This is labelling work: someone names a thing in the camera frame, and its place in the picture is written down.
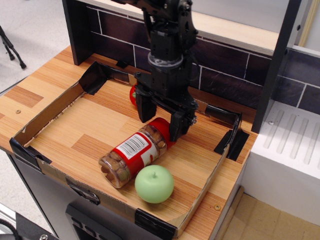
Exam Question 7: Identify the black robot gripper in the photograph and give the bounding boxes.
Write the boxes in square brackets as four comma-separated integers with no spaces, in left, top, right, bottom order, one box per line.
[134,67,198,142]

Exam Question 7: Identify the red lidded spice bottle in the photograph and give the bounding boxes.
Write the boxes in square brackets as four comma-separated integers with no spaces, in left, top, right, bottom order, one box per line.
[98,117,175,189]

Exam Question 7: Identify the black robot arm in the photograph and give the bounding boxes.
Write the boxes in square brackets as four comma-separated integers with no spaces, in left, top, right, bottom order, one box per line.
[119,0,198,142]

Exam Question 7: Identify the cardboard fence with black tape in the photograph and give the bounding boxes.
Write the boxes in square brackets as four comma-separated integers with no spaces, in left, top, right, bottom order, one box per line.
[10,62,249,240]

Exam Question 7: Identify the red toy tomato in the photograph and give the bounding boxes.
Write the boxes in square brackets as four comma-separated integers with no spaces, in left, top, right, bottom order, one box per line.
[129,84,137,107]

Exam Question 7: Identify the green toy apple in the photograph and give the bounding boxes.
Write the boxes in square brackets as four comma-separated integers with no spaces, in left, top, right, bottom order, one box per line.
[134,165,175,204]

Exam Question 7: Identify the brass screw front right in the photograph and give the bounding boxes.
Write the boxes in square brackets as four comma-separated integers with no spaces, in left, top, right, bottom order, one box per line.
[214,204,221,211]

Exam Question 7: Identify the light wooden shelf board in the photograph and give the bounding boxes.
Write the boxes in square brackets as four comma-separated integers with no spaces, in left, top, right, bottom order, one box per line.
[84,0,279,57]

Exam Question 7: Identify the white sink drainboard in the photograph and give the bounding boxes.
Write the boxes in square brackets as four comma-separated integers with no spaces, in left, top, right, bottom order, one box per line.
[241,44,320,227]

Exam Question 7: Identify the black tripod leg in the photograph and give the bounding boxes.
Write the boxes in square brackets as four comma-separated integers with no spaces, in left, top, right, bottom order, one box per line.
[0,27,27,69]

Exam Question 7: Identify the black shelf post left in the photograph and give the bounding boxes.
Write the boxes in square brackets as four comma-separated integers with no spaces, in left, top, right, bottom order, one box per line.
[62,0,95,66]

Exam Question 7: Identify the black shelf post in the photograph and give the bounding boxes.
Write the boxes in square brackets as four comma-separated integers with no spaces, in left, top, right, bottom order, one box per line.
[251,0,302,134]
[62,0,95,66]

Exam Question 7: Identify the black shelf post right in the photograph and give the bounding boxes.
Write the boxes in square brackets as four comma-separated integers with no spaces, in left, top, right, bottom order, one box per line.
[251,0,302,134]

